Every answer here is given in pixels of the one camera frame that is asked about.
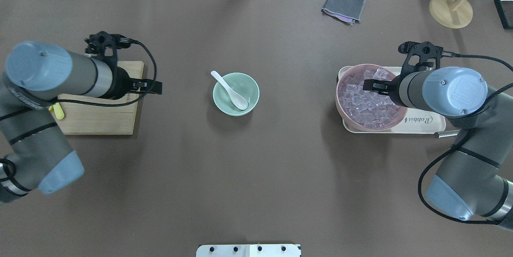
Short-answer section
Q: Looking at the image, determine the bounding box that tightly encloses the black framed tray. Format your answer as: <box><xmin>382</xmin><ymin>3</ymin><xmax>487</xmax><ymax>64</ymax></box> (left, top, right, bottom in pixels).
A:
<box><xmin>493</xmin><ymin>0</ymin><xmax>513</xmax><ymax>29</ymax></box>

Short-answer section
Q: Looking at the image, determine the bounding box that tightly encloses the yellow plastic knife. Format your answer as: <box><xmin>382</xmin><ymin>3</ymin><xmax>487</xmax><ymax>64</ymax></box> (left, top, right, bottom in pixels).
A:
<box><xmin>48</xmin><ymin>102</ymin><xmax>65</xmax><ymax>120</ymax></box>

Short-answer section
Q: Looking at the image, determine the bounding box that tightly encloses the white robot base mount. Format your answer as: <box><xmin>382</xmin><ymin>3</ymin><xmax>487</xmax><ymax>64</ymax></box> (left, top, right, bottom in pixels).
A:
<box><xmin>196</xmin><ymin>243</ymin><xmax>302</xmax><ymax>257</ymax></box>

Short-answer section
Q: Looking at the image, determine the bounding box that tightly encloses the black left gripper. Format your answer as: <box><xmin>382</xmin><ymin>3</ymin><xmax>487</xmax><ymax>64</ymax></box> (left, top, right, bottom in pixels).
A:
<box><xmin>112</xmin><ymin>67</ymin><xmax>162</xmax><ymax>100</ymax></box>

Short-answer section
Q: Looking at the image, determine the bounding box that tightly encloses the mint green bowl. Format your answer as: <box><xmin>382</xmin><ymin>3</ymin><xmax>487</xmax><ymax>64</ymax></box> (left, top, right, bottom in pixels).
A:
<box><xmin>212</xmin><ymin>72</ymin><xmax>260</xmax><ymax>117</ymax></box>

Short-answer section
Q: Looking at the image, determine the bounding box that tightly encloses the cream plastic tray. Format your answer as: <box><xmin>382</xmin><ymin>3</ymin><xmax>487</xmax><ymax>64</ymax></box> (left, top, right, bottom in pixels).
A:
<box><xmin>337</xmin><ymin>66</ymin><xmax>446</xmax><ymax>134</ymax></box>

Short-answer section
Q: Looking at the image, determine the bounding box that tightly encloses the steel ice scoop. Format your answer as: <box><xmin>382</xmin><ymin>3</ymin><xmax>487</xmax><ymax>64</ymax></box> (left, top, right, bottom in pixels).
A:
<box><xmin>434</xmin><ymin>130</ymin><xmax>460</xmax><ymax>138</ymax></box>

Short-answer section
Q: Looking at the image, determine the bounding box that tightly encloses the bamboo cutting board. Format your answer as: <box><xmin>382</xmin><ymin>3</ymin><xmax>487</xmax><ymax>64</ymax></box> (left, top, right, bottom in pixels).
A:
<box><xmin>54</xmin><ymin>61</ymin><xmax>144</xmax><ymax>135</ymax></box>

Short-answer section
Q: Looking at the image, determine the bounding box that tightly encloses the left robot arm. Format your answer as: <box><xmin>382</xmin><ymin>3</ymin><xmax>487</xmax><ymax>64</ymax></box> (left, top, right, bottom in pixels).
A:
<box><xmin>0</xmin><ymin>32</ymin><xmax>162</xmax><ymax>204</ymax></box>

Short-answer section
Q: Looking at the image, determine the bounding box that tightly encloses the wooden cup tree stand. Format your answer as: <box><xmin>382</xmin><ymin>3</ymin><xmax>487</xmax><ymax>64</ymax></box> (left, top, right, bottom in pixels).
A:
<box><xmin>428</xmin><ymin>0</ymin><xmax>473</xmax><ymax>29</ymax></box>

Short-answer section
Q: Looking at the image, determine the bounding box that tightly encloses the pink bowl of ice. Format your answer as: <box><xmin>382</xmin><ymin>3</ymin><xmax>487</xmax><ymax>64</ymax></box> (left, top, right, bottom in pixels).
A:
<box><xmin>335</xmin><ymin>64</ymin><xmax>408</xmax><ymax>132</ymax></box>

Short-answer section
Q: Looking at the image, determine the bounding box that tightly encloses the grey folded cloth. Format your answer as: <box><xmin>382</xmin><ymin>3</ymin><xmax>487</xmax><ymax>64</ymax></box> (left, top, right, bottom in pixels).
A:
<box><xmin>321</xmin><ymin>0</ymin><xmax>366</xmax><ymax>25</ymax></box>

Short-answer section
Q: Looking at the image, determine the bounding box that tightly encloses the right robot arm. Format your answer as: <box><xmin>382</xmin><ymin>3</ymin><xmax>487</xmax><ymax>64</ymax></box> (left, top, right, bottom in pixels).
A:
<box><xmin>363</xmin><ymin>67</ymin><xmax>512</xmax><ymax>230</ymax></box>

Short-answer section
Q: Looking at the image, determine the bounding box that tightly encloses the white ceramic spoon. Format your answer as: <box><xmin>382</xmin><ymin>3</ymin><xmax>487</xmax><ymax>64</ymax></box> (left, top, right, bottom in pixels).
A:
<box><xmin>210</xmin><ymin>71</ymin><xmax>248</xmax><ymax>111</ymax></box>

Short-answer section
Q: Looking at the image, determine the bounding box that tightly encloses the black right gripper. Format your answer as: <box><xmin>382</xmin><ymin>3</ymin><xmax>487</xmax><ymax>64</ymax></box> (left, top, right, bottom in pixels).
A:
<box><xmin>363</xmin><ymin>75</ymin><xmax>403</xmax><ymax>107</ymax></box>

